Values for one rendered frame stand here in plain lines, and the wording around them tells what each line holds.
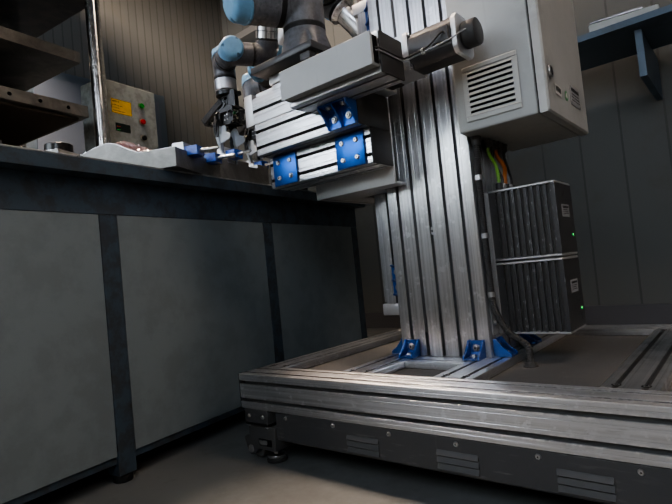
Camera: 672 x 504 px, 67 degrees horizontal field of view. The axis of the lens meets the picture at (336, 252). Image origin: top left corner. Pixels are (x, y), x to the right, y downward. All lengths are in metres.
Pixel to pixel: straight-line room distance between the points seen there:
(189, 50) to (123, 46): 0.68
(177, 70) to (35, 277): 4.00
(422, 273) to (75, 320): 0.85
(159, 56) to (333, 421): 4.29
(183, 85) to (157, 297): 3.79
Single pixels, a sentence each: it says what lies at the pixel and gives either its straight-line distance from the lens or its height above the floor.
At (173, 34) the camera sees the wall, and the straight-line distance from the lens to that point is 5.27.
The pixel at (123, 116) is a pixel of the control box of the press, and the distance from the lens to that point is 2.69.
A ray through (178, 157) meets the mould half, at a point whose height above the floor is 0.83.
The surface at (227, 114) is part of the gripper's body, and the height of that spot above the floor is 1.03.
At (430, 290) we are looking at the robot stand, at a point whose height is 0.40.
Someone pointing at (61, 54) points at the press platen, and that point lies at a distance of 2.57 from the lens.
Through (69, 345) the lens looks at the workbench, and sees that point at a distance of 1.34.
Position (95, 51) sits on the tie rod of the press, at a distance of 2.56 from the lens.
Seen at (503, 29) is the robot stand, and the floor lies 0.97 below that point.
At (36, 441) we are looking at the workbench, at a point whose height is 0.17.
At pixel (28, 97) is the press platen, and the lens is 2.39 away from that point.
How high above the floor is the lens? 0.47
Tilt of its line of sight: 2 degrees up
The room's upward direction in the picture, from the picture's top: 6 degrees counter-clockwise
